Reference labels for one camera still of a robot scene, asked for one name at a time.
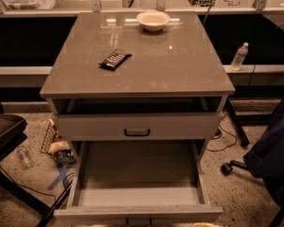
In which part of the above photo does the grey top drawer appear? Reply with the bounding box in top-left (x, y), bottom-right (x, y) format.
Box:
top-left (54, 113), bottom-right (222, 141)

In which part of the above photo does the grey drawer cabinet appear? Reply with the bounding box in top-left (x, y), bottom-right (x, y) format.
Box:
top-left (41, 12), bottom-right (234, 153)

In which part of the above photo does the open grey middle drawer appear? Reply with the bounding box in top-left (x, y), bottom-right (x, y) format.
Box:
top-left (54, 140), bottom-right (222, 226)

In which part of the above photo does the black snack bar wrapper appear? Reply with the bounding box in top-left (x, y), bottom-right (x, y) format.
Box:
top-left (98, 49), bottom-right (131, 71)

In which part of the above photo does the white bowl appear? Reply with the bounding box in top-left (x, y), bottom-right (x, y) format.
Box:
top-left (136, 11), bottom-right (170, 31)

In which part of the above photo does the blue tape cross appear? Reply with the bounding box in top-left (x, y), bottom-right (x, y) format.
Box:
top-left (47, 163), bottom-right (74, 190)

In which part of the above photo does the clear plastic water bottle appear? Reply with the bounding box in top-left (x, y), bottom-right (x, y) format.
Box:
top-left (231, 43), bottom-right (249, 71)

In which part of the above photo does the plastic bottle on floor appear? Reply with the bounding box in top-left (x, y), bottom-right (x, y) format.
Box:
top-left (17, 146), bottom-right (33, 169)

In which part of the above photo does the black chair left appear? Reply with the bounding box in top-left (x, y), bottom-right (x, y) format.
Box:
top-left (0, 103), bottom-right (50, 217)

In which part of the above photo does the office chair with dark cloth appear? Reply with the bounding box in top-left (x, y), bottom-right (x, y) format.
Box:
top-left (221, 97), bottom-right (284, 227)

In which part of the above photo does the black floor cable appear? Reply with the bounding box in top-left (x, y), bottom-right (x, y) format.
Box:
top-left (205, 116), bottom-right (239, 153)

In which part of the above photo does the wire basket with snacks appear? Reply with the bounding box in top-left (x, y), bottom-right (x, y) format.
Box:
top-left (41, 119), bottom-right (76, 164)

